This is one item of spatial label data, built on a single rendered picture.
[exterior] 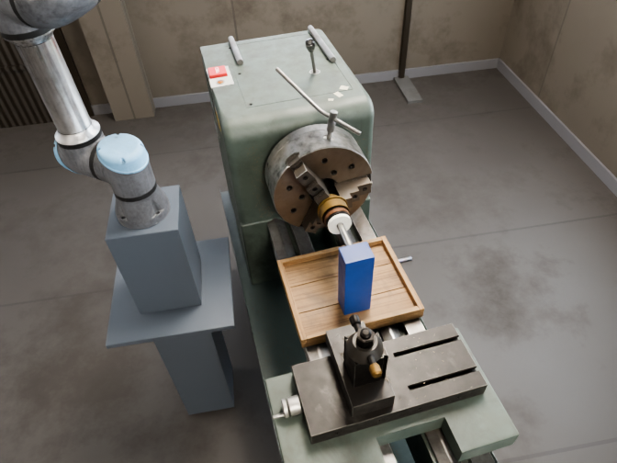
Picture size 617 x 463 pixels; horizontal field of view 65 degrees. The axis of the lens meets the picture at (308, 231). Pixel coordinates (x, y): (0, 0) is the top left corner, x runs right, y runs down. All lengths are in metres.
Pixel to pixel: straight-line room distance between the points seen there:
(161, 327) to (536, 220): 2.27
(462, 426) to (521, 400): 1.18
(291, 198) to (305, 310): 0.33
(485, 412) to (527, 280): 1.62
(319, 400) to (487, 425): 0.39
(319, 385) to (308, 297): 0.34
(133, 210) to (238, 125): 0.39
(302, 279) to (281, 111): 0.51
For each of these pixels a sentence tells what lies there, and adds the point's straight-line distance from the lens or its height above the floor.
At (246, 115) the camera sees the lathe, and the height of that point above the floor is 1.25.
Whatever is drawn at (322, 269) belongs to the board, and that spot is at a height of 0.88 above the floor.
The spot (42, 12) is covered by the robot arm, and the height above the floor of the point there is 1.68.
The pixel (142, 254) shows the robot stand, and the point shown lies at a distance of 1.48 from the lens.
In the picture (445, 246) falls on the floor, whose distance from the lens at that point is 2.87.
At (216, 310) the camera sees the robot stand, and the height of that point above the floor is 0.75.
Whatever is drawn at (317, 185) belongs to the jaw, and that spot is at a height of 1.16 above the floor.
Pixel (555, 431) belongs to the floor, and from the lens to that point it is 2.40.
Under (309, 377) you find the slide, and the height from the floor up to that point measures 0.97.
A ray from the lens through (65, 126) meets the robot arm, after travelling 1.40.
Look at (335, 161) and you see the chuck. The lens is 1.43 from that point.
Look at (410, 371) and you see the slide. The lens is 1.24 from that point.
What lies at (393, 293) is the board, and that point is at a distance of 1.48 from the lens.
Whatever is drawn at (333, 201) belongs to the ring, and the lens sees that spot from 1.39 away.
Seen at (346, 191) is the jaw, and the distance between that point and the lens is 1.45.
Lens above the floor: 2.05
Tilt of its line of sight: 45 degrees down
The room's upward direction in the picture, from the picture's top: 3 degrees counter-clockwise
